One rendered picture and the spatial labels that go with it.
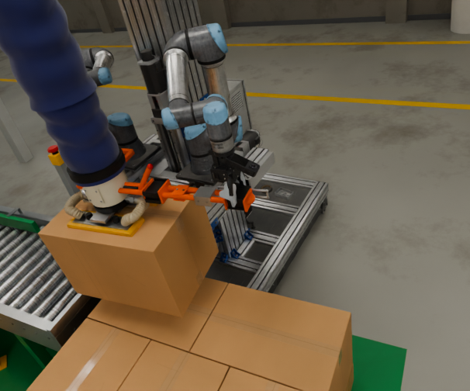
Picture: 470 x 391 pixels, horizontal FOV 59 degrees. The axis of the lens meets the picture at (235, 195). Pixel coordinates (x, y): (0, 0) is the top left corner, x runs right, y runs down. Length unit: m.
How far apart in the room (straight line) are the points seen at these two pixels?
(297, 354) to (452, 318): 1.11
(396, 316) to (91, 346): 1.63
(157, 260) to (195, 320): 0.48
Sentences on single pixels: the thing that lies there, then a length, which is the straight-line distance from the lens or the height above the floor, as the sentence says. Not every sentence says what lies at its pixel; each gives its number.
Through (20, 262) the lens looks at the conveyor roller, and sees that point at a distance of 2.83.
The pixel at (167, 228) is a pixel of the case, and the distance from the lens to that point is 1.65.
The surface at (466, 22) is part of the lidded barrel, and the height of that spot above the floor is 0.15.
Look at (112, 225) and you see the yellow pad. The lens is 1.75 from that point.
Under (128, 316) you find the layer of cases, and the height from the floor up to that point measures 0.54.
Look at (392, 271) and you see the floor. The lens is 2.81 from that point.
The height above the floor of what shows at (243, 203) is 1.21.
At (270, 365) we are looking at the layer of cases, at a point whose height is 0.54.
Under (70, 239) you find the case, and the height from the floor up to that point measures 1.06.
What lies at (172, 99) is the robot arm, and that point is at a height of 1.55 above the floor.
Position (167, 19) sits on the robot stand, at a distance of 1.95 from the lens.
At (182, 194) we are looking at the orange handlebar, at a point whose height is 1.21.
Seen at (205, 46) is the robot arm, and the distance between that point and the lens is 1.67.
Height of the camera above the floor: 2.07
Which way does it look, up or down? 36 degrees down
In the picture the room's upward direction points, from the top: 13 degrees counter-clockwise
